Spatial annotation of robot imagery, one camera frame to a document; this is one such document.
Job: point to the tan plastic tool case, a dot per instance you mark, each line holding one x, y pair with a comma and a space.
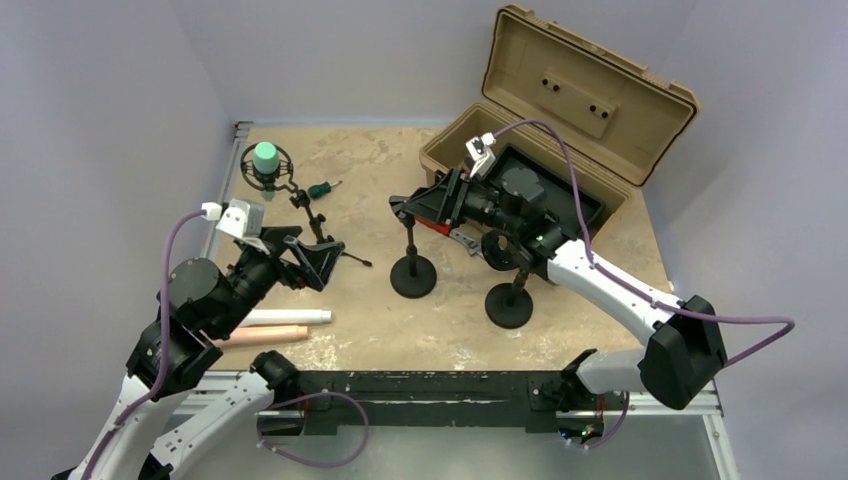
557, 97

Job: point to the pink microphone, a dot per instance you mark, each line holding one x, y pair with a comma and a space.
252, 336

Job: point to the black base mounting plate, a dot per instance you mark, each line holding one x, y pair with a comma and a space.
533, 401

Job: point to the white microphone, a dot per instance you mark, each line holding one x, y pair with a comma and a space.
284, 317

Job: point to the green handle screwdriver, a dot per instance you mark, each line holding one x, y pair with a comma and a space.
317, 191

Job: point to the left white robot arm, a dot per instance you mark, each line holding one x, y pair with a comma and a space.
200, 305

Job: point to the round base shock mount stand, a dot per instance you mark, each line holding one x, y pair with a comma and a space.
507, 305

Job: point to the red adjustable wrench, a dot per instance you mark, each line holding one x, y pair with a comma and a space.
472, 246

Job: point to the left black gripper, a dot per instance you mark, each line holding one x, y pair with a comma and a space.
317, 260

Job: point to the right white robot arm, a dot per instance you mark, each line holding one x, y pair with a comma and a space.
681, 350

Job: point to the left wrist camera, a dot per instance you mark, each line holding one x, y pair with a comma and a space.
239, 219

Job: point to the black tripod mic stand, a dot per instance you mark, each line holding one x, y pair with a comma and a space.
299, 197

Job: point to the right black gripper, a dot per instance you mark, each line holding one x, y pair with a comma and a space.
450, 191

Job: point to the green microphone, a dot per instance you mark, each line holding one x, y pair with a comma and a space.
266, 164

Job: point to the round base clip stand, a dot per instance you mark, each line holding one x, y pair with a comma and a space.
412, 276

